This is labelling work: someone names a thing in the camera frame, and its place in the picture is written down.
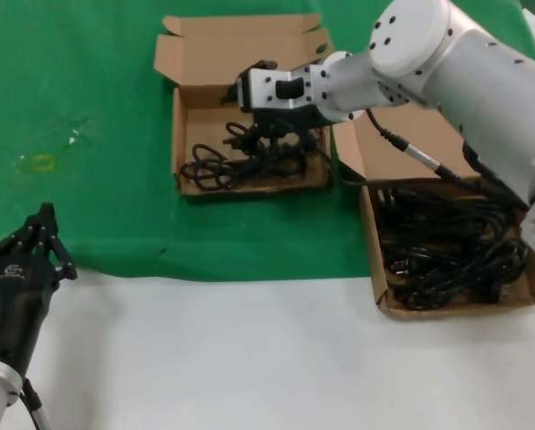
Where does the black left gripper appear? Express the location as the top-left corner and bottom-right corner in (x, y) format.
(0, 202), (79, 374)

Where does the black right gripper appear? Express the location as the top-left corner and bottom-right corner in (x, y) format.
(223, 106), (332, 154)

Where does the black power cable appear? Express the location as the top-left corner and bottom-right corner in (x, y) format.
(179, 121), (367, 193)

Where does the cardboard box with torn rim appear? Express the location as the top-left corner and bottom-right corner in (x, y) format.
(152, 13), (339, 196)

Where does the green tablecloth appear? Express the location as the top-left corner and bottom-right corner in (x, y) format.
(0, 0), (535, 288)

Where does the cardboard box with cable pile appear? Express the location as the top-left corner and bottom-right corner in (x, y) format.
(329, 105), (535, 322)

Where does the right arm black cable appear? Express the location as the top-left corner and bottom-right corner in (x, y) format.
(364, 107), (531, 210)

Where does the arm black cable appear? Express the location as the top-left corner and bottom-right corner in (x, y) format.
(364, 107), (531, 210)
(19, 378), (51, 430)

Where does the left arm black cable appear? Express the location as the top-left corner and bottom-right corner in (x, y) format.
(19, 378), (51, 430)

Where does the pile of black power cables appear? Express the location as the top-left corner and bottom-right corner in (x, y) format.
(376, 185), (531, 313)

